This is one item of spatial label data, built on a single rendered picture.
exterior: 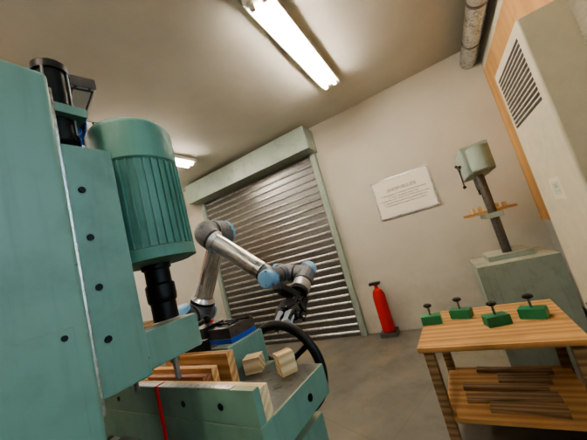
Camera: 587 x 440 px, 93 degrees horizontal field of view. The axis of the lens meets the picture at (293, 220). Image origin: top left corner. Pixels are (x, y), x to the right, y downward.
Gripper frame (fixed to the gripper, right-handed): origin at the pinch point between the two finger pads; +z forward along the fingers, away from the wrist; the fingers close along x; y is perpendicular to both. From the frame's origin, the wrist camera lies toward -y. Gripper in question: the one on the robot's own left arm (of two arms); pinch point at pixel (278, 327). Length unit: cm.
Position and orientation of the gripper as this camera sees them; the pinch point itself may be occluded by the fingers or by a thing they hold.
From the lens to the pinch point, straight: 100.9
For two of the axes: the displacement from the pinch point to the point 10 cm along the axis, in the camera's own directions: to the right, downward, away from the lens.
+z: -3.2, 5.1, -8.0
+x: -8.1, 2.9, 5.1
